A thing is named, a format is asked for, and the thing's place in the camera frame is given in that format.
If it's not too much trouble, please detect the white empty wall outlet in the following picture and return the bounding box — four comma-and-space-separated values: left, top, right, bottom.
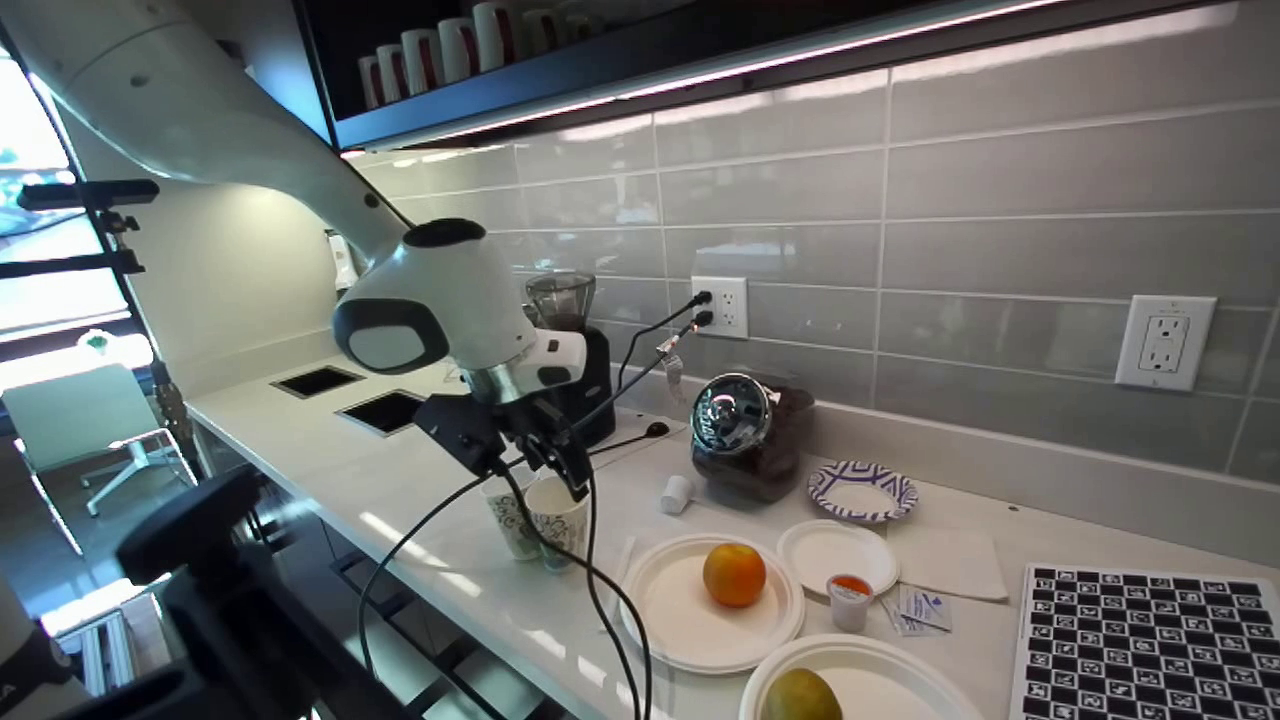
1111, 292, 1221, 394

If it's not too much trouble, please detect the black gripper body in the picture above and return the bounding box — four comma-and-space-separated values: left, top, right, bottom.
410, 389, 572, 478

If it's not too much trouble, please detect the white outlet with plugs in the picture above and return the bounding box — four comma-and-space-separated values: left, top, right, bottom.
689, 273, 753, 338

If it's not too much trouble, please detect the small white cylinder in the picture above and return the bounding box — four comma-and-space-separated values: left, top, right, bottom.
658, 470, 701, 519

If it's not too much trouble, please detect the small sauce packet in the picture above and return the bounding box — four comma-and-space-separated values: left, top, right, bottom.
890, 585, 958, 638

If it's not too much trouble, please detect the black white checkerboard sheet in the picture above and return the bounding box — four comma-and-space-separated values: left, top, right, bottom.
1008, 561, 1280, 720

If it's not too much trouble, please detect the white paper napkin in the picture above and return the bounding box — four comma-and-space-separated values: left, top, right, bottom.
890, 525, 1011, 608

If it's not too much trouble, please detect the black grinder power cord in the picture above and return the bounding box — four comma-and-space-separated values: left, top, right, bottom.
607, 289, 715, 402

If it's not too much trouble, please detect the black coffee grinder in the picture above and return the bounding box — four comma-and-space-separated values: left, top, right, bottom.
521, 267, 619, 457

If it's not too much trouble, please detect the black tripod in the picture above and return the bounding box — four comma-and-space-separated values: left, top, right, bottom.
0, 205, 146, 283

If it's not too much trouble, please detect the large white paper plate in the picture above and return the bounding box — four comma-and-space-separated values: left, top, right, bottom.
615, 532, 807, 679

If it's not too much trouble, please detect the black long spoon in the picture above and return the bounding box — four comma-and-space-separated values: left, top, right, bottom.
592, 419, 673, 460

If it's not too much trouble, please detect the white plastic knife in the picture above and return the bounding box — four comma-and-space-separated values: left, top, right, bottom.
605, 532, 641, 638

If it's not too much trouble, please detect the black camera bar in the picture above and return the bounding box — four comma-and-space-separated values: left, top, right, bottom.
13, 175, 163, 215

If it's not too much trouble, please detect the orange fruit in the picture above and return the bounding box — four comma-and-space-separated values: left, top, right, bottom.
701, 541, 772, 614

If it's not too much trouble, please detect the white paper bowl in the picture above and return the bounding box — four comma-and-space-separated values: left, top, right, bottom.
737, 630, 989, 720

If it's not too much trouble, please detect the large black camera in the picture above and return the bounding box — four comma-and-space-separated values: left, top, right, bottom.
114, 460, 273, 589

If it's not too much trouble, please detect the white office chair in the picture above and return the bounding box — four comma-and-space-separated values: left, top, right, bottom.
0, 359, 203, 519

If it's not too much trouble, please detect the long black power cable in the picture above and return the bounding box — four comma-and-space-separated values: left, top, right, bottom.
350, 309, 715, 675

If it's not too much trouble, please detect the small cup red sauce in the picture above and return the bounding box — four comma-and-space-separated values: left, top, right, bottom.
823, 570, 881, 634

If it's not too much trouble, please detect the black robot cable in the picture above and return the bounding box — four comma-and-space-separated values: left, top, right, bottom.
493, 457, 637, 720
576, 452, 658, 720

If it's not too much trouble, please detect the black wall shelf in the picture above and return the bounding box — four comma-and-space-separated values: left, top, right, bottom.
312, 0, 1242, 154

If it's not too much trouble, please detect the yellow green fruit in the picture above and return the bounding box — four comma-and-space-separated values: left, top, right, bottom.
756, 665, 846, 720

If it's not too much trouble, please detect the black camera stand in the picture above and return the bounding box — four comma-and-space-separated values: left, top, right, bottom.
54, 532, 417, 720

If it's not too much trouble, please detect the blue patterned paper plate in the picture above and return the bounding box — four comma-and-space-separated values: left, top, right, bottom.
804, 457, 922, 532

